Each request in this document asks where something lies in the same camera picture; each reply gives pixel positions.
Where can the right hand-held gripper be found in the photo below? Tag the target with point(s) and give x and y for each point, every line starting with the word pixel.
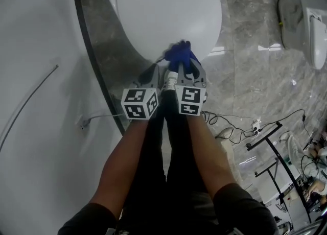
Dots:
pixel 190 96

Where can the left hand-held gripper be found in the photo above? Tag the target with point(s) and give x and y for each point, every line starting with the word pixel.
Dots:
pixel 135 96

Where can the blue cloth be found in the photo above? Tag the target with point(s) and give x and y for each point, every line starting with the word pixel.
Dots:
pixel 178 52

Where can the white toilet lid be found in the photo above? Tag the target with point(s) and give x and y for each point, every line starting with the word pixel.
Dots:
pixel 168 11

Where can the person's right forearm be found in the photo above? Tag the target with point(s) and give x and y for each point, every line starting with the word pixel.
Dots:
pixel 209 157

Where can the another person's forearm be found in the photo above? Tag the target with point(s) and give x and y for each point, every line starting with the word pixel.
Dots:
pixel 318 186

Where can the person's left forearm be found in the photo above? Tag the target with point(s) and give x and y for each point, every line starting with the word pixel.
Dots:
pixel 122 165

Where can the white power strip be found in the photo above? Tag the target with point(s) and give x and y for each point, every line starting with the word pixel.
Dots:
pixel 256 124

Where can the black metal stand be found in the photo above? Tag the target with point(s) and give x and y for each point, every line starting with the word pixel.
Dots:
pixel 265 135

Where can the person's black trousers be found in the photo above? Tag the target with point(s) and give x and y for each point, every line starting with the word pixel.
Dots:
pixel 173 177

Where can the person's black top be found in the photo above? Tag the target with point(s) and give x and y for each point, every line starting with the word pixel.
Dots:
pixel 242 211

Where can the white wall socket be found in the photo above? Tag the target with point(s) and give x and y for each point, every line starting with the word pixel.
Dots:
pixel 83 122

